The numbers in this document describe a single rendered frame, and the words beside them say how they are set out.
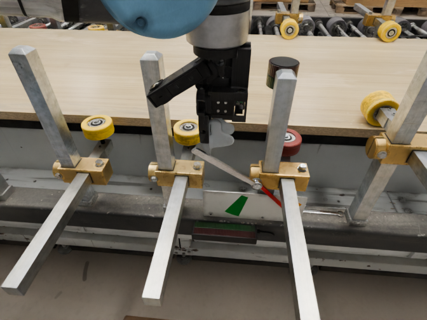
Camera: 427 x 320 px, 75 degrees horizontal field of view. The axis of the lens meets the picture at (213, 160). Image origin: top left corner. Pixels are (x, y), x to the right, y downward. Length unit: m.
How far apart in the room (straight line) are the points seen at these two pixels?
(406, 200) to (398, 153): 0.45
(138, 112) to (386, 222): 0.75
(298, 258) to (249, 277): 0.95
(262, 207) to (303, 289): 0.28
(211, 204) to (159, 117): 0.28
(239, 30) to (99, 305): 1.33
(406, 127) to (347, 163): 0.36
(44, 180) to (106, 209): 0.37
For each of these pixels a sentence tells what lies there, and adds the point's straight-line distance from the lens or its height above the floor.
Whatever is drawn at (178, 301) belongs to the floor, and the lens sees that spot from 1.43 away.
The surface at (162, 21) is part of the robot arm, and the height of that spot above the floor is 1.26.
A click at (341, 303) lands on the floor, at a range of 1.53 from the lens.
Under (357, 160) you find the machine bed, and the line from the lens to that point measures 0.98.
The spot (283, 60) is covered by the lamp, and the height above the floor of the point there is 1.11.
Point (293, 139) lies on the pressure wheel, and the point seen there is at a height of 0.90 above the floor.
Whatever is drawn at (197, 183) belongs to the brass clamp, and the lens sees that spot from 0.68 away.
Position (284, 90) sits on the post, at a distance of 0.54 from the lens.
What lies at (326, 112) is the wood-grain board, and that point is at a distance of 0.87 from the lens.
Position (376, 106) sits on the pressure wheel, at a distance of 0.82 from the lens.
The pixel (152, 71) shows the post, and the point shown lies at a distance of 0.55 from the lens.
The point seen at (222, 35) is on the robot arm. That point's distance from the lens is 0.39.
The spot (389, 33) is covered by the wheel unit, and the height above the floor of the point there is 0.94.
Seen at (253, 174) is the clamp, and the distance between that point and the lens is 0.66.
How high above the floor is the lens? 1.31
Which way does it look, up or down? 40 degrees down
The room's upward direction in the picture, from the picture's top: straight up
